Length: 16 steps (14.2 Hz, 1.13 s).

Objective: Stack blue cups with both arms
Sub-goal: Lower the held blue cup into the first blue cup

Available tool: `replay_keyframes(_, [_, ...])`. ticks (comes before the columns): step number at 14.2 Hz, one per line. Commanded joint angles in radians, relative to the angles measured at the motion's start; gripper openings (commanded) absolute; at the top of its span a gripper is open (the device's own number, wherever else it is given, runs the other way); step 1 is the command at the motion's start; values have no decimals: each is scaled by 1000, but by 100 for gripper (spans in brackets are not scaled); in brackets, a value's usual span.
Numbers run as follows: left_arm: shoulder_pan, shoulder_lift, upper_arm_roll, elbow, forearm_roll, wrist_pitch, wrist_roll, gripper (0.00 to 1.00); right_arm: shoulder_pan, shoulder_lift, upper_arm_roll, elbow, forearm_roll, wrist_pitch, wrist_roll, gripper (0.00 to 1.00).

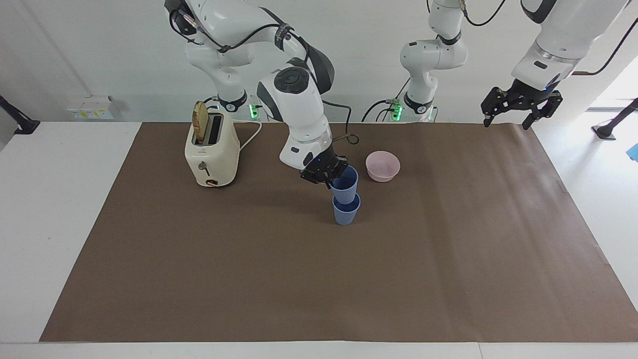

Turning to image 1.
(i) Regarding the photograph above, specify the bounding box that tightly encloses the toast slice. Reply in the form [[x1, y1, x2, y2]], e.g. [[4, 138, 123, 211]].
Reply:
[[192, 101, 210, 146]]

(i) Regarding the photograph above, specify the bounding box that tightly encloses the pink bowl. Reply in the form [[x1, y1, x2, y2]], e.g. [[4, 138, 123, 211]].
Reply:
[[365, 151, 401, 183]]

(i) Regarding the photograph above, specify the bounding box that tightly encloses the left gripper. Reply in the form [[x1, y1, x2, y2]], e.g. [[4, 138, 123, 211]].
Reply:
[[480, 79, 564, 131]]

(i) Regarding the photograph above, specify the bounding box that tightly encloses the black cable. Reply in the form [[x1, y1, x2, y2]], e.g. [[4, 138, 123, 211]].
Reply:
[[321, 99, 360, 147], [361, 77, 412, 123], [169, 7, 291, 53], [572, 17, 638, 77], [461, 0, 507, 27]]

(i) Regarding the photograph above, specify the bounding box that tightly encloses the blue ribbed cup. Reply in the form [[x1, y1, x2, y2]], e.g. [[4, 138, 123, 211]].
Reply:
[[332, 193, 361, 226], [331, 165, 359, 205]]

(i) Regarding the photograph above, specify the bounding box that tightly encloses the cream toaster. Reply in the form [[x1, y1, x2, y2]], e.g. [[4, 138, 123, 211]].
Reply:
[[184, 110, 241, 188]]

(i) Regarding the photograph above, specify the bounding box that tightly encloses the black stand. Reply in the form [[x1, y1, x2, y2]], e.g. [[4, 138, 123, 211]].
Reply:
[[591, 98, 638, 141], [0, 94, 41, 136]]

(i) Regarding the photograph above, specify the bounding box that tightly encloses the white toaster cord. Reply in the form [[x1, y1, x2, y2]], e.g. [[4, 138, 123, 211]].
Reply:
[[238, 120, 263, 152]]

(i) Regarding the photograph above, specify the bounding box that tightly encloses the white wall socket box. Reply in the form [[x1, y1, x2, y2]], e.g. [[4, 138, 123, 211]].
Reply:
[[66, 95, 115, 121]]

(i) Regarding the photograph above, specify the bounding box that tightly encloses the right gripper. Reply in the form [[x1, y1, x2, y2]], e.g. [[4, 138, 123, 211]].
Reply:
[[300, 142, 349, 189]]

